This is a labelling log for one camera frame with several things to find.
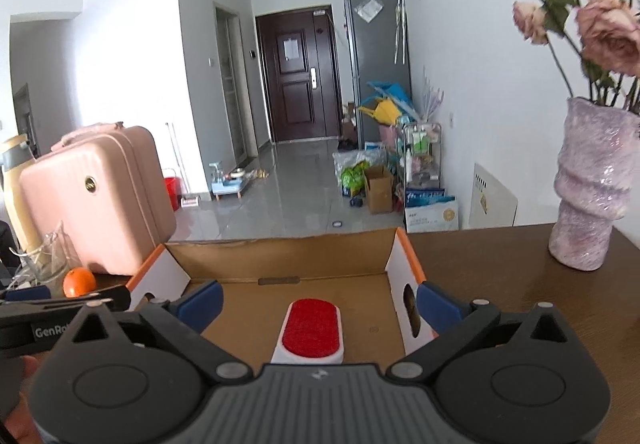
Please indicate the person's left hand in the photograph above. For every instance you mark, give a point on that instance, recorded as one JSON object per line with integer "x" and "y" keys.
{"x": 19, "y": 422}

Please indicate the dark brown entrance door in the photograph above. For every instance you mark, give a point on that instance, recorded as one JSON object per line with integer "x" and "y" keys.
{"x": 299, "y": 65}

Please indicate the yellow thermos jug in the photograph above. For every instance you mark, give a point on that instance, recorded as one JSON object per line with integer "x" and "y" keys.
{"x": 16, "y": 157}

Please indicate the white board against wall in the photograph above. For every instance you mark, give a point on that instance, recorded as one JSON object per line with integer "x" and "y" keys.
{"x": 492, "y": 204}

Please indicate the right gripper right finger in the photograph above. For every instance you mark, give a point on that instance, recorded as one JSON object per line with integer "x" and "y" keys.
{"x": 445, "y": 313}

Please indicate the green plastic bag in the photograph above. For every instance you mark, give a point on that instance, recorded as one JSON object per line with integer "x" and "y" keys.
{"x": 349, "y": 167}

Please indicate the pink suitcase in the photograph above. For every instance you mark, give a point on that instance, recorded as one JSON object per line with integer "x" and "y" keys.
{"x": 104, "y": 187}

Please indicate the small brown cardboard box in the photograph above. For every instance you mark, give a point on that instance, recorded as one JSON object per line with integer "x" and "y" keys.
{"x": 378, "y": 183}

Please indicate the dried pink roses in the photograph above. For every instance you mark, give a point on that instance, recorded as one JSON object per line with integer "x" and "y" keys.
{"x": 604, "y": 35}

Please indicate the red bucket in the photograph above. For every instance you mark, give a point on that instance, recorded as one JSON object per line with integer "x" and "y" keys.
{"x": 173, "y": 188}

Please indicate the purple textured vase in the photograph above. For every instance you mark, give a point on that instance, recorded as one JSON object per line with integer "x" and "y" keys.
{"x": 594, "y": 180}

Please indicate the white blue carton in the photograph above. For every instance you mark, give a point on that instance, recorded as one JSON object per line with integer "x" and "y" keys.
{"x": 430, "y": 210}

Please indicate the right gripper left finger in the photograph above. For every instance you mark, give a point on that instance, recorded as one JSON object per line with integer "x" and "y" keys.
{"x": 196, "y": 310}

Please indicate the blue small toy table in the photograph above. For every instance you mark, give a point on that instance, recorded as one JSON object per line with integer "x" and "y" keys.
{"x": 227, "y": 184}

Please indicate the red cardboard box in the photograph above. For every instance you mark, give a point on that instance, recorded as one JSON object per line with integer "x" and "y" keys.
{"x": 372, "y": 277}

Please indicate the orange fruit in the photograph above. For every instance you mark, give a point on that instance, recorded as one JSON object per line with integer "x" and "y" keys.
{"x": 78, "y": 281}

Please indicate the red white lint brush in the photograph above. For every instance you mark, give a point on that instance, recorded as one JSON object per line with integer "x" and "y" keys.
{"x": 311, "y": 334}

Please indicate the yellow blue toy pile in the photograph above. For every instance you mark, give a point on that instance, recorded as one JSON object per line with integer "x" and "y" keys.
{"x": 389, "y": 104}

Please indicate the grey refrigerator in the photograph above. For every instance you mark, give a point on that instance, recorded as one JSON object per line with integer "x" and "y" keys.
{"x": 376, "y": 32}

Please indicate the wire storage cart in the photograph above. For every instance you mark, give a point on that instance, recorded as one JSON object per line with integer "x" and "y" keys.
{"x": 420, "y": 155}

